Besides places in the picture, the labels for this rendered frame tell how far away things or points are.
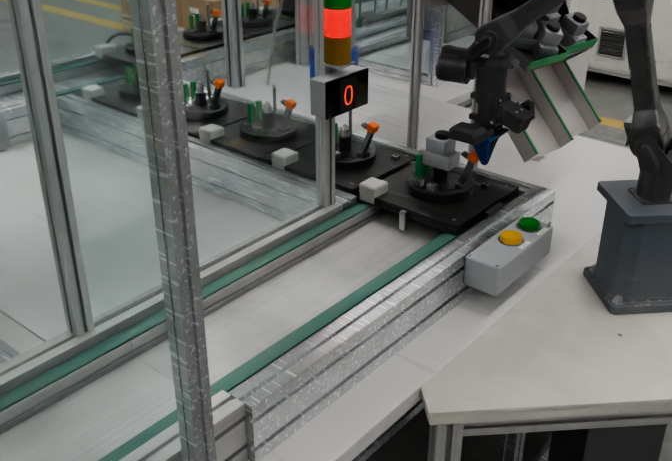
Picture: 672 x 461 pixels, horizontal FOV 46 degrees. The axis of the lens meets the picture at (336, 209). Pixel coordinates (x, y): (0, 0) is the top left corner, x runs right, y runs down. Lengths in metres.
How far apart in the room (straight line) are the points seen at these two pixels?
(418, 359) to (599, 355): 0.30
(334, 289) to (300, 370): 0.29
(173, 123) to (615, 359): 0.89
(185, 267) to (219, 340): 0.46
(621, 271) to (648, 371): 0.20
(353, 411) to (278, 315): 0.22
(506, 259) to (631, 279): 0.23
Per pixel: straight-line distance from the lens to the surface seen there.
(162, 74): 0.76
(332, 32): 1.44
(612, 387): 1.35
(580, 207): 1.90
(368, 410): 1.24
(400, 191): 1.64
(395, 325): 1.31
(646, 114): 1.44
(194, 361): 0.92
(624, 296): 1.53
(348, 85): 1.48
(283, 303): 1.37
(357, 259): 1.50
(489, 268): 1.42
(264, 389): 1.12
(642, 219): 1.44
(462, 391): 1.29
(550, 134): 1.87
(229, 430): 1.11
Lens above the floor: 1.67
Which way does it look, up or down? 27 degrees down
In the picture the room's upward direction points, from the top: straight up
